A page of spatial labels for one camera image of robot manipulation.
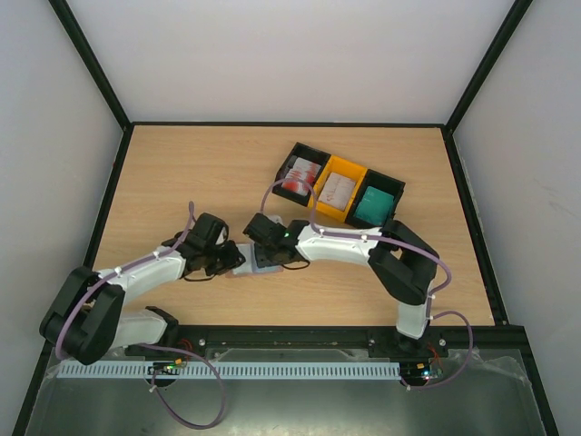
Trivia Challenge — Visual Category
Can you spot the black bin with green cards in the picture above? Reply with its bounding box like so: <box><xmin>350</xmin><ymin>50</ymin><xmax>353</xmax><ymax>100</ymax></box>
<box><xmin>344</xmin><ymin>169</ymin><xmax>406</xmax><ymax>229</ymax></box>

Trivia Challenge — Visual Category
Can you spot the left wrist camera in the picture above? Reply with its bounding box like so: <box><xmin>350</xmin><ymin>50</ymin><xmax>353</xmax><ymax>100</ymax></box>
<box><xmin>215</xmin><ymin>229</ymin><xmax>229</xmax><ymax>246</ymax></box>

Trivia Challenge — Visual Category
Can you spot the black bin with red cards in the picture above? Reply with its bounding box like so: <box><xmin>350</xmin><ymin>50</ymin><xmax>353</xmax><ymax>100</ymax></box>
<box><xmin>272</xmin><ymin>143</ymin><xmax>330</xmax><ymax>207</ymax></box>

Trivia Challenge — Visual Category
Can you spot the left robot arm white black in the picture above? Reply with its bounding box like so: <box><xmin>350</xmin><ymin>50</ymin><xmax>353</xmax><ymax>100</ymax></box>
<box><xmin>39</xmin><ymin>213</ymin><xmax>245</xmax><ymax>365</ymax></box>

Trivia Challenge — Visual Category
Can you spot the pink card holder wallet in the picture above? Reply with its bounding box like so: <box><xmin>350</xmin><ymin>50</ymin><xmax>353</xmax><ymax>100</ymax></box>
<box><xmin>231</xmin><ymin>243</ymin><xmax>283</xmax><ymax>278</ymax></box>

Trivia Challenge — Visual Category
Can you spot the green card stack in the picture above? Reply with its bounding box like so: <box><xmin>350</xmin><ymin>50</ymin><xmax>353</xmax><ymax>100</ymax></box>
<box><xmin>354</xmin><ymin>186</ymin><xmax>394</xmax><ymax>226</ymax></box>

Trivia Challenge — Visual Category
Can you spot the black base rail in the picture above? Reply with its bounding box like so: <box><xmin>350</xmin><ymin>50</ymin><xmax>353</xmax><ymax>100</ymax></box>
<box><xmin>124</xmin><ymin>324</ymin><xmax>527</xmax><ymax>360</ymax></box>

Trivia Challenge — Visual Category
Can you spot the red white card stack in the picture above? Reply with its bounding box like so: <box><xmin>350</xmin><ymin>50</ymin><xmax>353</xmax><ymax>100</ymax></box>
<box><xmin>281</xmin><ymin>157</ymin><xmax>320</xmax><ymax>196</ymax></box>

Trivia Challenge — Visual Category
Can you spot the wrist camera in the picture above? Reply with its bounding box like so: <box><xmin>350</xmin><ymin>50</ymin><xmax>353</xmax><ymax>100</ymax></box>
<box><xmin>215</xmin><ymin>229</ymin><xmax>229</xmax><ymax>246</ymax></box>
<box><xmin>242</xmin><ymin>213</ymin><xmax>286</xmax><ymax>246</ymax></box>

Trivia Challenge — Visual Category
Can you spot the yellow plastic bin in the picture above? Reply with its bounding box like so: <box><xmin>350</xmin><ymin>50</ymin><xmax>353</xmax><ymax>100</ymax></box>
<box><xmin>314</xmin><ymin>155</ymin><xmax>368</xmax><ymax>223</ymax></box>

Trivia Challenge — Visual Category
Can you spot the white pink card stack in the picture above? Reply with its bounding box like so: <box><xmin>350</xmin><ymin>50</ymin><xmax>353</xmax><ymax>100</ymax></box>
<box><xmin>319</xmin><ymin>173</ymin><xmax>356</xmax><ymax>212</ymax></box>

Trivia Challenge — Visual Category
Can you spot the white slotted cable duct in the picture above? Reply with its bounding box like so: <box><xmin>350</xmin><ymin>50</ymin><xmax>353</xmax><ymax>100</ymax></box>
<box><xmin>56</xmin><ymin>361</ymin><xmax>400</xmax><ymax>381</ymax></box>

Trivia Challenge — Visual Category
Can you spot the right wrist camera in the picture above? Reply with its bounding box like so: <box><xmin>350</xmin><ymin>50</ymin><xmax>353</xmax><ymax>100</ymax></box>
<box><xmin>242</xmin><ymin>213</ymin><xmax>286</xmax><ymax>246</ymax></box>

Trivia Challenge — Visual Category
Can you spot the black enclosure frame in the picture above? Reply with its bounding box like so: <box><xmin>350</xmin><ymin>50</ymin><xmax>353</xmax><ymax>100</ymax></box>
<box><xmin>8</xmin><ymin>0</ymin><xmax>559</xmax><ymax>436</ymax></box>

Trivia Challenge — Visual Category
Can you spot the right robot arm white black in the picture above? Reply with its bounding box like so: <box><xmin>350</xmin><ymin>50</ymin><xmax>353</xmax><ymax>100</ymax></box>
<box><xmin>243</xmin><ymin>213</ymin><xmax>439</xmax><ymax>356</ymax></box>

